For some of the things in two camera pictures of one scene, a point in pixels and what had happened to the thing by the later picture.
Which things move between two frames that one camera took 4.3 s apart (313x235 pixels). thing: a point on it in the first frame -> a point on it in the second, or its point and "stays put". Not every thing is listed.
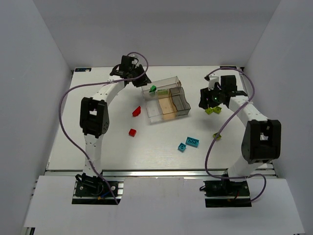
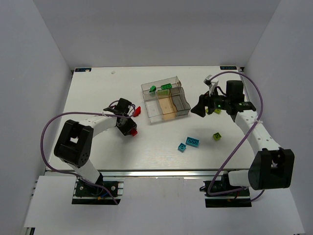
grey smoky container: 180,101 stays put
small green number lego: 153,88 stays put
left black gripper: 141,78 -> 128,125
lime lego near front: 218,137 stays put
